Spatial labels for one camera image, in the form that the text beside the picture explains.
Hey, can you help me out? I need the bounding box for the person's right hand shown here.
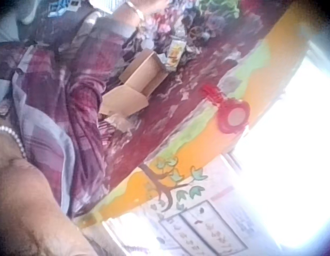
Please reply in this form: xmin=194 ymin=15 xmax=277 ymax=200
xmin=139 ymin=0 xmax=172 ymax=12

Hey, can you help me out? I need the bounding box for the gold bangle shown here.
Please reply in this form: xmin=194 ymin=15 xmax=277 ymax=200
xmin=126 ymin=1 xmax=146 ymax=22

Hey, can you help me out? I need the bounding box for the heap of colourful craft items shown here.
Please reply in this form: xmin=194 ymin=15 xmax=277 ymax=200
xmin=143 ymin=0 xmax=261 ymax=58

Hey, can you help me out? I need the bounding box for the yellow small packet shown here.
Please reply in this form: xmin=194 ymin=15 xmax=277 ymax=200
xmin=165 ymin=39 xmax=187 ymax=72

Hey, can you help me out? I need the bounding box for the brown cardboard box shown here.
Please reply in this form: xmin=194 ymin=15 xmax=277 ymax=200
xmin=99 ymin=49 xmax=170 ymax=119

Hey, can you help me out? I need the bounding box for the maroon patterned bed sheet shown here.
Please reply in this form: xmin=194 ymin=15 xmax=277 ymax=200
xmin=71 ymin=15 xmax=296 ymax=217

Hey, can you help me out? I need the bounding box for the red round hand mirror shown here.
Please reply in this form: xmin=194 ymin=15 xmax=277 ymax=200
xmin=199 ymin=84 xmax=251 ymax=134

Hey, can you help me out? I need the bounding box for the white wall chart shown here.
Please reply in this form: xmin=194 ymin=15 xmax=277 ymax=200
xmin=154 ymin=199 xmax=249 ymax=256

